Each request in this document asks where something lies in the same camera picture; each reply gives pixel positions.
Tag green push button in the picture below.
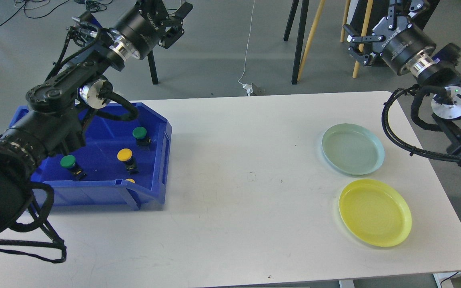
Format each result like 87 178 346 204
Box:
132 126 152 149
59 154 87 181

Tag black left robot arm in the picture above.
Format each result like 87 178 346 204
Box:
0 0 193 264

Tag black tripod leg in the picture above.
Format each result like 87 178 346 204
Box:
147 51 159 84

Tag wooden stand legs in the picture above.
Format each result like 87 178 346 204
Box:
298 0 374 81

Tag blue plastic bin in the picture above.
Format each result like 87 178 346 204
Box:
31 102 172 211

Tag light green plate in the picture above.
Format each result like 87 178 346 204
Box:
321 123 385 176

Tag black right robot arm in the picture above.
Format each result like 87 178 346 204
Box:
343 0 461 167

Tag white cable with plug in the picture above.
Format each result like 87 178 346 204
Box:
238 0 265 96

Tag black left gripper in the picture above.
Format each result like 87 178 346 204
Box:
110 0 193 60

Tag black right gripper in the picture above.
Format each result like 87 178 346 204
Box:
343 0 437 75

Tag yellow plate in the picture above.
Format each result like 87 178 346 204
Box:
338 179 412 248

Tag black floor cables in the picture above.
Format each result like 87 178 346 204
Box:
0 0 115 46

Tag black stand legs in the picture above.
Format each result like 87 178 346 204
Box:
283 0 309 84

